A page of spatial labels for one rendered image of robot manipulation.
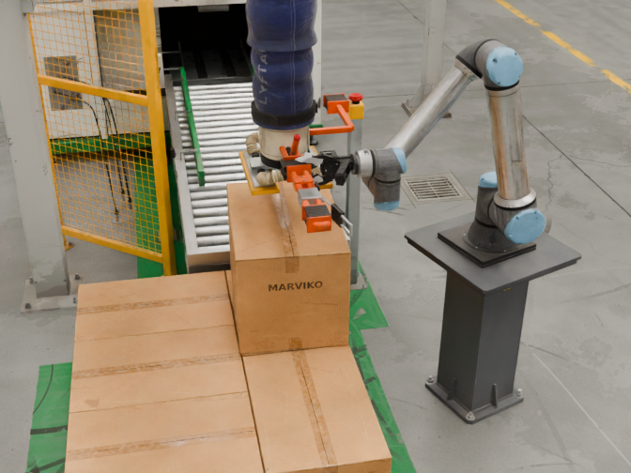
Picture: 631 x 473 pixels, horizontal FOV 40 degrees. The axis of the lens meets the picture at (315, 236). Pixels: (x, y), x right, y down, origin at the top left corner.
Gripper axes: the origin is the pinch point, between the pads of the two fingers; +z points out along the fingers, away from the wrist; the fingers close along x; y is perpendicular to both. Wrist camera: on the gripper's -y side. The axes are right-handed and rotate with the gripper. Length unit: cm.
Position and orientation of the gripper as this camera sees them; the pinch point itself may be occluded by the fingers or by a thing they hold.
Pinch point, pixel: (299, 172)
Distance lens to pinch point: 290.5
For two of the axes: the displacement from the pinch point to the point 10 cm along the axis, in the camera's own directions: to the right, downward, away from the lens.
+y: -2.0, -4.9, 8.5
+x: 0.0, -8.7, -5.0
